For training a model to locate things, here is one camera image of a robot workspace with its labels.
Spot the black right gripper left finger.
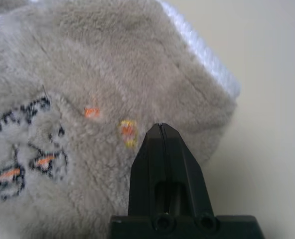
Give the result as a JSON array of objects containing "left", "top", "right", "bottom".
[{"left": 127, "top": 123, "right": 168, "bottom": 217}]

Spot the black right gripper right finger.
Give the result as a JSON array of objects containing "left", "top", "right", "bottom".
[{"left": 160, "top": 123, "right": 214, "bottom": 217}]

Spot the beige towel with white trim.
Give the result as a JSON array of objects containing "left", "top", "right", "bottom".
[{"left": 0, "top": 0, "right": 242, "bottom": 239}]

